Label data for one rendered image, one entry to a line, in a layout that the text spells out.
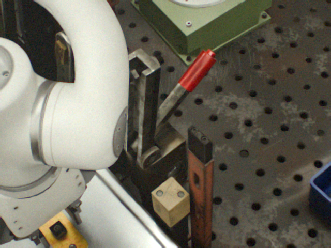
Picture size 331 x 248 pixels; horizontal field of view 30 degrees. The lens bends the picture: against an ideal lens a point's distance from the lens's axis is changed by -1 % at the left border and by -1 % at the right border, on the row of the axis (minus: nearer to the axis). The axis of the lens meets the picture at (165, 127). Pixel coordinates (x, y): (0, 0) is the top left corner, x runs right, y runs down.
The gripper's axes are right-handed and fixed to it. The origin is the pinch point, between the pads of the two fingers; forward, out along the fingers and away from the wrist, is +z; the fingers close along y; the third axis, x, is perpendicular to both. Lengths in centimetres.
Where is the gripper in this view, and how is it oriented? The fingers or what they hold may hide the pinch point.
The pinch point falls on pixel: (55, 221)
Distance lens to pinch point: 79.2
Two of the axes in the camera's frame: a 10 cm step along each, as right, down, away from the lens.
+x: 6.5, 6.3, -4.2
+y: -7.6, 5.7, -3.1
